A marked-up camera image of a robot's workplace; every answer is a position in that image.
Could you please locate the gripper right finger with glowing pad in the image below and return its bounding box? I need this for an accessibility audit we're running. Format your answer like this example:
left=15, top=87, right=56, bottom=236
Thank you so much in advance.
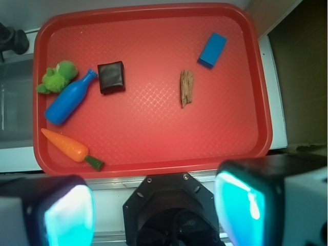
left=214, top=155, right=327, bottom=245

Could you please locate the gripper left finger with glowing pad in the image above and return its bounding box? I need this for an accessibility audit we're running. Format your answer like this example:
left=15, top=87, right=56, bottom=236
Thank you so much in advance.
left=1, top=175, right=95, bottom=245

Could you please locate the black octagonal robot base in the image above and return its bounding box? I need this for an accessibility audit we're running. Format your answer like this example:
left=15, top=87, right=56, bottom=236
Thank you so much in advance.
left=122, top=173, right=224, bottom=245

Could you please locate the dark brown square block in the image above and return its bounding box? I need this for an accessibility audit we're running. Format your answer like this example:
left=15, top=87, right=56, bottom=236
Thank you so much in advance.
left=97, top=61, right=126, bottom=95

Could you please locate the blue rectangular block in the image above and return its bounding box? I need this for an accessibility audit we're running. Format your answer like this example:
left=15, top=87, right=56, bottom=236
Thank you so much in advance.
left=197, top=33, right=227, bottom=69

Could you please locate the orange toy carrot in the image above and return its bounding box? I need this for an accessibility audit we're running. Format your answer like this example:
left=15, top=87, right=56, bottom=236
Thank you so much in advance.
left=40, top=128, right=104, bottom=172

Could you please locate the blue plastic toy bottle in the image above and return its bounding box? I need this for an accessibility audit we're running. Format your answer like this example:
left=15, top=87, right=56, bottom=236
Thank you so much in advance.
left=45, top=69, right=98, bottom=125

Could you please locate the green plush toy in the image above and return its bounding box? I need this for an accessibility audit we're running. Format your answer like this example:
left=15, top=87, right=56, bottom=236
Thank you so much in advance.
left=35, top=60, right=78, bottom=94

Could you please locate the red plastic tray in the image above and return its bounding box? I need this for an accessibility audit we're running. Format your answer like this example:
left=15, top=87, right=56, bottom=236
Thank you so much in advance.
left=32, top=3, right=272, bottom=178

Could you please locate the brown wood bark piece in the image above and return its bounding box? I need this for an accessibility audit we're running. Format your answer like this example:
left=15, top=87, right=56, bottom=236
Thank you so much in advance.
left=180, top=70, right=194, bottom=108

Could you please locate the black knob mount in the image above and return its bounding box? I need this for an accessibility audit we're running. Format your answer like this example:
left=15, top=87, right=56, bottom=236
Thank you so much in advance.
left=1, top=23, right=29, bottom=63

